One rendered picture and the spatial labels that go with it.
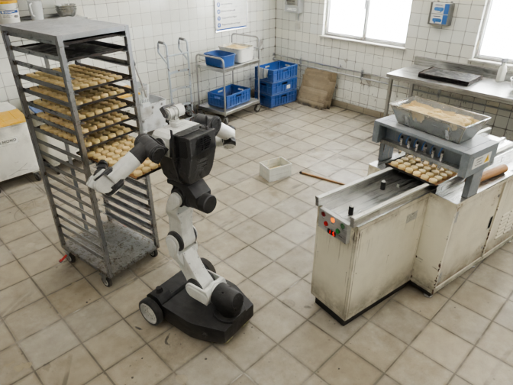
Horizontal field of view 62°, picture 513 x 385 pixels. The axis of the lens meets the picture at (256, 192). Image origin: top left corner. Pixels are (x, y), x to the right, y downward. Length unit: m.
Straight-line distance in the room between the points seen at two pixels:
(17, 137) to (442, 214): 4.04
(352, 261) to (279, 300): 0.77
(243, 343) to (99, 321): 1.01
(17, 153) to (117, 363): 2.82
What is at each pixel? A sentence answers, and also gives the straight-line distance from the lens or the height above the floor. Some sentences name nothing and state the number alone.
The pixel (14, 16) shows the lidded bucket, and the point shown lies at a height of 1.63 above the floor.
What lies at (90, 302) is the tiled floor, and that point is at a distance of 3.42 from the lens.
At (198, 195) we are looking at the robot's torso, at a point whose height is 1.01.
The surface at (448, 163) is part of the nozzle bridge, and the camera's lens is 2.97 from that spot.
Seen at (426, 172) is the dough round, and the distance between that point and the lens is 3.14.
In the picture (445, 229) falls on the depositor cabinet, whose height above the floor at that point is 0.63.
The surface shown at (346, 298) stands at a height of 0.29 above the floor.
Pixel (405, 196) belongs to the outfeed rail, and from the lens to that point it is 2.81.
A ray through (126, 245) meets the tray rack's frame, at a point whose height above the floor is 0.15.
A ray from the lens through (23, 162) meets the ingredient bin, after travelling 5.14.
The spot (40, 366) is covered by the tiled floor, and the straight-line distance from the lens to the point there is 3.13.
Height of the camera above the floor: 2.23
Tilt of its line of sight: 30 degrees down
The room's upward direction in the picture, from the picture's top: straight up
